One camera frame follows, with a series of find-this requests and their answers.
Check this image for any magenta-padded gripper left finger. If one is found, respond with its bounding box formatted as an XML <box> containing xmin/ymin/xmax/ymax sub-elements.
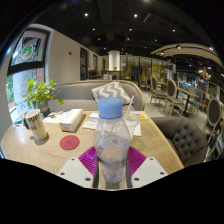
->
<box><xmin>57</xmin><ymin>145</ymin><xmax>99</xmax><ymax>190</ymax></box>

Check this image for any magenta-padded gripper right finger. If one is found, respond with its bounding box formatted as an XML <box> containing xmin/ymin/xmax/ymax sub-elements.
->
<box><xmin>126</xmin><ymin>145</ymin><xmax>169</xmax><ymax>190</ymax></box>

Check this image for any clear plastic bottle blue cap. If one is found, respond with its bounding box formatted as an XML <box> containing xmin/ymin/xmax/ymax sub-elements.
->
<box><xmin>93</xmin><ymin>96</ymin><xmax>132</xmax><ymax>184</ymax></box>

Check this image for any flat round red coaster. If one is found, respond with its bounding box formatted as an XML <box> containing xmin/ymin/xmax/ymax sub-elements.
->
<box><xmin>59</xmin><ymin>134</ymin><xmax>81</xmax><ymax>151</ymax></box>

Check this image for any dark grey tufted armchair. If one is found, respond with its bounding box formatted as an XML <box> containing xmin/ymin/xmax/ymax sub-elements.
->
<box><xmin>150</xmin><ymin>115</ymin><xmax>209</xmax><ymax>168</ymax></box>

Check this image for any clear plastic cup with straw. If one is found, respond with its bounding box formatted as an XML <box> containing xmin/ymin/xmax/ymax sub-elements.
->
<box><xmin>123</xmin><ymin>94</ymin><xmax>141</xmax><ymax>141</ymax></box>

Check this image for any blue and white leaflet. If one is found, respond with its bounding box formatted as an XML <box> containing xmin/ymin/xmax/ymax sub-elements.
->
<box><xmin>82</xmin><ymin>112</ymin><xmax>101</xmax><ymax>130</ymax></box>

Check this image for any cardboard tissue box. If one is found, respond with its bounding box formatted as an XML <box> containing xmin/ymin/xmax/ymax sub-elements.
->
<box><xmin>59</xmin><ymin>108</ymin><xmax>85</xmax><ymax>133</ymax></box>

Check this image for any yellow card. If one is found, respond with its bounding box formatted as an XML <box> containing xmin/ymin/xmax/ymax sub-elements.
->
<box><xmin>129</xmin><ymin>110</ymin><xmax>149</xmax><ymax>120</ymax></box>

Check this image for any white mug with black print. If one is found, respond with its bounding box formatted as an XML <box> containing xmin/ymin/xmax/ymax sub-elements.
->
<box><xmin>22</xmin><ymin>108</ymin><xmax>49</xmax><ymax>142</ymax></box>

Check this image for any group of wooden dining chairs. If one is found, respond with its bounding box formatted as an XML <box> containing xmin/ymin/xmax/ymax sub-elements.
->
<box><xmin>148</xmin><ymin>74</ymin><xmax>224</xmax><ymax>134</ymax></box>

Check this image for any green potted plant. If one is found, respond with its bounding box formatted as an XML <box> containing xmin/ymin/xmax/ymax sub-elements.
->
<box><xmin>22</xmin><ymin>77</ymin><xmax>65</xmax><ymax>116</ymax></box>

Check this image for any grey white chevron cushion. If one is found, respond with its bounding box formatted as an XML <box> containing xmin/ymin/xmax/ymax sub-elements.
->
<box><xmin>91</xmin><ymin>80</ymin><xmax>132</xmax><ymax>106</ymax></box>

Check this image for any person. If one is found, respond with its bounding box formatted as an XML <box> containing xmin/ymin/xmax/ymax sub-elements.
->
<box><xmin>86</xmin><ymin>66</ymin><xmax>101</xmax><ymax>81</ymax></box>

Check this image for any window with painted decorations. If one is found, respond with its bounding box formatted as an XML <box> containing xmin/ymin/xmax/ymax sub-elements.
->
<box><xmin>6</xmin><ymin>28</ymin><xmax>51</xmax><ymax>118</ymax></box>

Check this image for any group of ceiling spotlights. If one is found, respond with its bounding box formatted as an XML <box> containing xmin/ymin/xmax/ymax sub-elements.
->
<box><xmin>81</xmin><ymin>0</ymin><xmax>214</xmax><ymax>51</ymax></box>

